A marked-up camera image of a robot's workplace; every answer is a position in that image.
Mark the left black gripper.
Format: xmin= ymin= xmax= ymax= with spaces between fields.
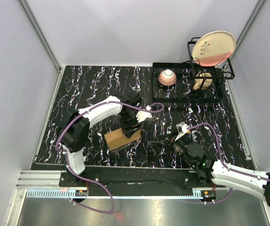
xmin=120 ymin=110 xmax=143 ymax=138

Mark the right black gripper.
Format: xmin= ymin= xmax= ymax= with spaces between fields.
xmin=147 ymin=129 xmax=194 ymax=165

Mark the brown cardboard express box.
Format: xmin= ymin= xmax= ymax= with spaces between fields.
xmin=104 ymin=129 xmax=141 ymax=151

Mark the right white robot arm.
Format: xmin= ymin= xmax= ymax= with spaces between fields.
xmin=147 ymin=139 xmax=270 ymax=207

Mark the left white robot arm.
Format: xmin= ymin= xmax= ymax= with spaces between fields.
xmin=57 ymin=94 xmax=142 ymax=186

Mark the pink patterned bowl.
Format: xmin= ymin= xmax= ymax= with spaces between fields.
xmin=158 ymin=69 xmax=177 ymax=86

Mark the beige ceramic mug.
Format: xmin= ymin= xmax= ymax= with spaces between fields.
xmin=193 ymin=72 xmax=213 ymax=90

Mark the cream pink plate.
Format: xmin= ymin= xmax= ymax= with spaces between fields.
xmin=191 ymin=31 xmax=236 ymax=67

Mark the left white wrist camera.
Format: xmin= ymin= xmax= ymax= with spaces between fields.
xmin=136 ymin=105 xmax=153 ymax=123

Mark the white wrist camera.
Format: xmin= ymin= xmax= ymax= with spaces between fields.
xmin=136 ymin=105 xmax=153 ymax=123
xmin=175 ymin=122 xmax=189 ymax=140

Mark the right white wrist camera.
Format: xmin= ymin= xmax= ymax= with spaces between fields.
xmin=175 ymin=122 xmax=189 ymax=140

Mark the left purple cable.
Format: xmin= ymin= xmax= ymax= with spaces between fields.
xmin=55 ymin=101 xmax=165 ymax=214

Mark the purple cable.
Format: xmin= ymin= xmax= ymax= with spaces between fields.
xmin=187 ymin=122 xmax=270 ymax=204
xmin=55 ymin=101 xmax=165 ymax=214

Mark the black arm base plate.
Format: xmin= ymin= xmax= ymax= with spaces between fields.
xmin=58 ymin=164 xmax=227 ymax=189

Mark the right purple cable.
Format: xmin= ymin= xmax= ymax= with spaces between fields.
xmin=187 ymin=122 xmax=270 ymax=204

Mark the black wire dish rack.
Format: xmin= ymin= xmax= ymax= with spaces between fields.
xmin=151 ymin=37 xmax=235 ymax=104

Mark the aluminium frame rail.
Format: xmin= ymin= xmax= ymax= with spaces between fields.
xmin=18 ymin=0 xmax=61 ymax=72

